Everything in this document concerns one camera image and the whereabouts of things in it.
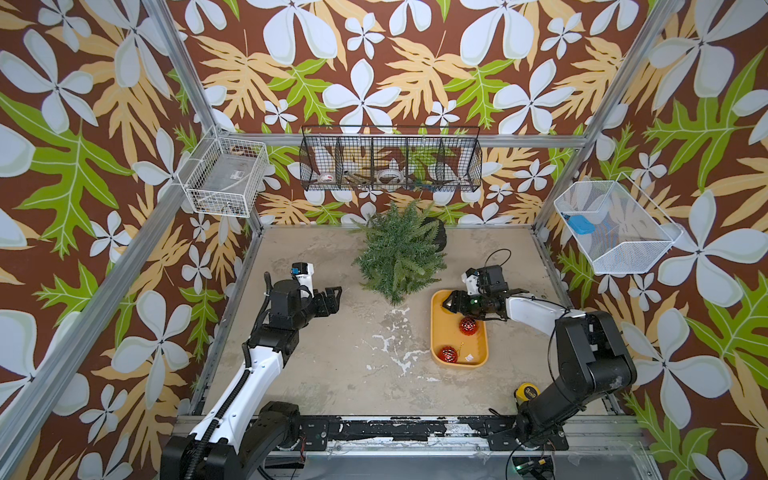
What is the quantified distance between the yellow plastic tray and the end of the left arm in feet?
→ 1.07

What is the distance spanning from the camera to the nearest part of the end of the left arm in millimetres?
616

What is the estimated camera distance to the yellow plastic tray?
86 centimetres
